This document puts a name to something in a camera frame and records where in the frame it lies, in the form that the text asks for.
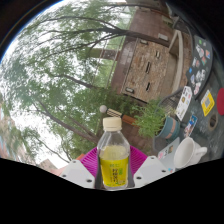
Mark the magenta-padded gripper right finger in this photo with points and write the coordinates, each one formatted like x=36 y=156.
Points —
x=150 y=171

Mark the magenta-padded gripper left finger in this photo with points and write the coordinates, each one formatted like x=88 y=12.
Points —
x=78 y=173

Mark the clear bottle with yellow label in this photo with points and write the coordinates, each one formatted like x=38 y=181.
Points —
x=113 y=166

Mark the grey laptop with stickers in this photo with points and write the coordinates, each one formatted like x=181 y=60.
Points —
x=168 y=151

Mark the white ceramic mug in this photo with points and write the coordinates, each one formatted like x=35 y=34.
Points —
x=185 y=153

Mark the green plant in teal pot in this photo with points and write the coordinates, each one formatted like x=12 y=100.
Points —
x=153 y=120

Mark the colourful picture card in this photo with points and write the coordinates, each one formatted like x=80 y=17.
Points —
x=190 y=126

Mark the white card with stickers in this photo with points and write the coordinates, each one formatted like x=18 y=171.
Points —
x=183 y=103

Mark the small yellow card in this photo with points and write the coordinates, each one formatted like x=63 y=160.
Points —
x=207 y=103

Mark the flat round red coaster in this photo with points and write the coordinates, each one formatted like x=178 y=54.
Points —
x=221 y=101

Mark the black laptop with stickers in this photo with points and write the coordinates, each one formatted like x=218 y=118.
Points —
x=200 y=63

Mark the wooden lamp post with globe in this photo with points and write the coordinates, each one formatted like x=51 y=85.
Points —
x=115 y=112

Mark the black wall lantern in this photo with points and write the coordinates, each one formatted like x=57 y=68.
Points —
x=129 y=90
x=144 y=41

